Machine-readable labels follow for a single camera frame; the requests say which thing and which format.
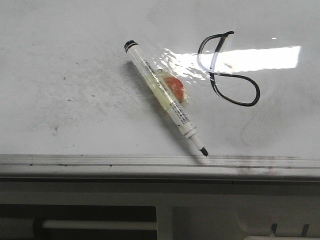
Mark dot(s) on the white whiteboard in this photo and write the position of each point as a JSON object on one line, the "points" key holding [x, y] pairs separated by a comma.
{"points": [[73, 103]]}

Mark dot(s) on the red magnet taped to marker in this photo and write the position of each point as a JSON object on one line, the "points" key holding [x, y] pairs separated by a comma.
{"points": [[175, 85]]}

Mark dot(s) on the white horizontal rod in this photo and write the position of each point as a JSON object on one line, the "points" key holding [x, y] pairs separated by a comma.
{"points": [[100, 225]]}

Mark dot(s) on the white whiteboard marker pen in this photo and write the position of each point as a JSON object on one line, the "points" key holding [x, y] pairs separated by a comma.
{"points": [[164, 95]]}

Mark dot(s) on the white plastic base frame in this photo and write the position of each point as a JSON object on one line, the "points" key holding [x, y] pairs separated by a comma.
{"points": [[182, 211]]}

